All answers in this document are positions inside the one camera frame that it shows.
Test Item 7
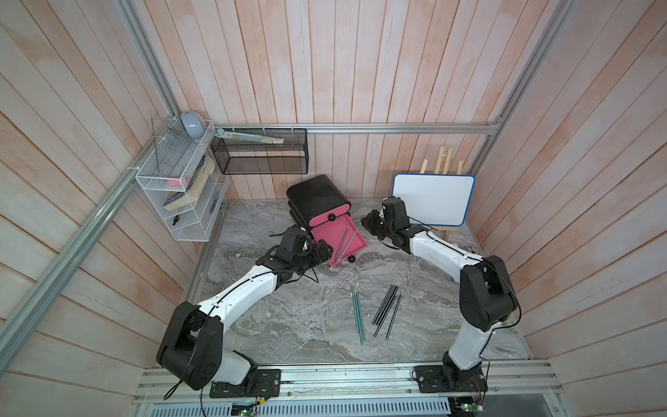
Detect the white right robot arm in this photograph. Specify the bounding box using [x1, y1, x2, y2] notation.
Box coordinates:
[361, 196, 521, 375]

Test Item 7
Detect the black pencil bundle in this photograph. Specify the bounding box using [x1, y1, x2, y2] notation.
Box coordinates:
[372, 283, 401, 337]

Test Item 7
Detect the grey computer mouse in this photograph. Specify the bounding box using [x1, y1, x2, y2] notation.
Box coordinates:
[180, 111, 206, 142]

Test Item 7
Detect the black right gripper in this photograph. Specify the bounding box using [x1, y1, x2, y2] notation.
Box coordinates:
[360, 210, 395, 241]

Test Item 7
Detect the black drawer cabinet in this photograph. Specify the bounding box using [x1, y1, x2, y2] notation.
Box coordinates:
[287, 175, 352, 241]

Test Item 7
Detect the wooden easel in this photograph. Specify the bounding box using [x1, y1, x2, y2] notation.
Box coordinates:
[434, 146, 465, 241]

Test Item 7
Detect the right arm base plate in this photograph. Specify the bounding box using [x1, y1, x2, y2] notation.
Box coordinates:
[413, 363, 488, 394]

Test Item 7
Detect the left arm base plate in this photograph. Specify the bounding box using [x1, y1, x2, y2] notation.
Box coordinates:
[209, 369, 281, 399]

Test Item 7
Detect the black wire mesh basket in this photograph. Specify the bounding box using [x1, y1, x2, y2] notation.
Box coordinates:
[210, 128, 309, 175]

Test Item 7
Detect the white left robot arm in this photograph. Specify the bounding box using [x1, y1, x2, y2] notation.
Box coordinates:
[156, 226, 334, 396]

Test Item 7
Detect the white wire mesh shelf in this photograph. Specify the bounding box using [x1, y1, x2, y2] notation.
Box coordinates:
[135, 118, 229, 243]

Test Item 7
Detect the white board with blue frame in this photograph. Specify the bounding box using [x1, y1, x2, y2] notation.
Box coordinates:
[392, 174, 476, 227]

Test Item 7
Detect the book on shelf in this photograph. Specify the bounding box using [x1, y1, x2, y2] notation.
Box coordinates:
[163, 154, 215, 212]

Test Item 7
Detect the green pencil bundle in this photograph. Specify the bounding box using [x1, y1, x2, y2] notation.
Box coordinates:
[351, 284, 366, 345]

